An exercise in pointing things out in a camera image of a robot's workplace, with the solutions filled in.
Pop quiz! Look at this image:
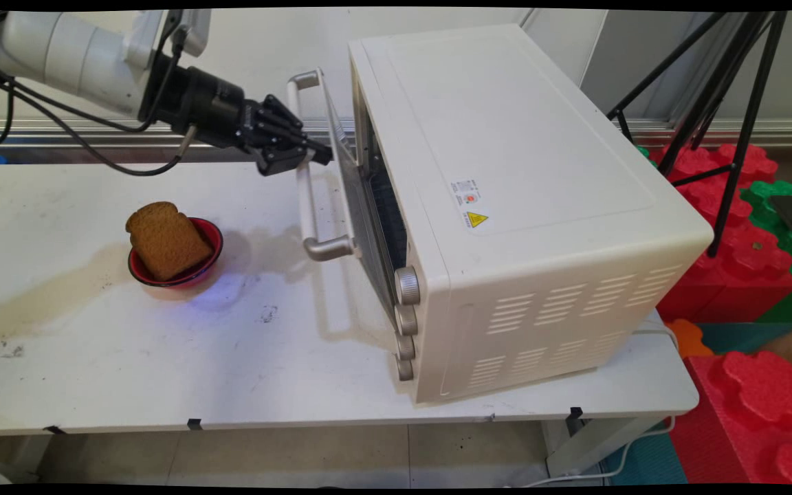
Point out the large red foam block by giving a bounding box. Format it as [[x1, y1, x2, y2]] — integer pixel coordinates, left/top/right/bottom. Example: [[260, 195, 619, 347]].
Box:
[[670, 349, 792, 486]]

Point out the aluminium wall rail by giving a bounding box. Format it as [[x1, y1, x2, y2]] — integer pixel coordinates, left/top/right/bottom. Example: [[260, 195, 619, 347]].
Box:
[[0, 115, 792, 164]]

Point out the red bowl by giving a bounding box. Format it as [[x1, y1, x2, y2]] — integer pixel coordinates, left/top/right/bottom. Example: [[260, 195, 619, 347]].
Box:
[[127, 217, 224, 288]]

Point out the green foam block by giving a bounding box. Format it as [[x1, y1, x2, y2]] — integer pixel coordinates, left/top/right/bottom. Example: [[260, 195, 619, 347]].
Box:
[[740, 179, 792, 322]]

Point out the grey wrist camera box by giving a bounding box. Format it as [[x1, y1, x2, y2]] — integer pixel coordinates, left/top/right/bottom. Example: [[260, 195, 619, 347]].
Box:
[[126, 10, 212, 71]]

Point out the large silver oven knob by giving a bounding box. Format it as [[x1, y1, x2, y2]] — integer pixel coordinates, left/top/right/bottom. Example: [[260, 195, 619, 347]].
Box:
[[395, 266, 421, 305]]

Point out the white power cable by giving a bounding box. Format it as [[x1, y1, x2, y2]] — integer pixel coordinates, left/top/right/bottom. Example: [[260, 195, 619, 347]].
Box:
[[506, 322, 680, 487]]

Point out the cream toaster oven body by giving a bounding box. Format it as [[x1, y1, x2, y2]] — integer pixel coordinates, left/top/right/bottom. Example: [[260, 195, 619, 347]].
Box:
[[346, 23, 715, 405]]

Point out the brown toast slice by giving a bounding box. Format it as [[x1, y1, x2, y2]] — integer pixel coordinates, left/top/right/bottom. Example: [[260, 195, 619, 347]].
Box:
[[125, 201, 214, 283]]

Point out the red foam block with studs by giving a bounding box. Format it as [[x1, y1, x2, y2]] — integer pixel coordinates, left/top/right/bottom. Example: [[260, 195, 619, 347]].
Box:
[[649, 142, 792, 324]]

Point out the oven door with bar handle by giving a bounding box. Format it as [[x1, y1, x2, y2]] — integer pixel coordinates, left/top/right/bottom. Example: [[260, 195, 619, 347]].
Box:
[[286, 66, 400, 327]]

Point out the black tripod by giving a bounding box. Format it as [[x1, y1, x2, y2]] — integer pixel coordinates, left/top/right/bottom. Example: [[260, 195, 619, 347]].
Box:
[[606, 10, 789, 259]]

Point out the orange foam piece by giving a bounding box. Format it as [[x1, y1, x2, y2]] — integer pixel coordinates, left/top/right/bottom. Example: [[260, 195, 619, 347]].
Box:
[[664, 318, 714, 360]]

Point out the teal foam mat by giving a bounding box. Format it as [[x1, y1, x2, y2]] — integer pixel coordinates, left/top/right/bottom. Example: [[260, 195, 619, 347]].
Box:
[[601, 421, 688, 486]]

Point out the white info sticker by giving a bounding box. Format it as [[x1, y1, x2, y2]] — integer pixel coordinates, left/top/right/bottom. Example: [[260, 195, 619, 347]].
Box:
[[451, 178, 483, 207]]

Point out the white table leg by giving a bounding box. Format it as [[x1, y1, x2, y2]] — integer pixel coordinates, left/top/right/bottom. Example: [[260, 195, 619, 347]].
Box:
[[544, 414, 673, 478]]

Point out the brown cardboard piece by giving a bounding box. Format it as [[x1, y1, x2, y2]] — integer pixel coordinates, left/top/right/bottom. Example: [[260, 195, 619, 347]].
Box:
[[757, 320, 792, 394]]

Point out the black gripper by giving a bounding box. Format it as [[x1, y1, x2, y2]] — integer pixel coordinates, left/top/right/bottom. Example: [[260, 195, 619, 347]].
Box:
[[140, 54, 335, 177]]

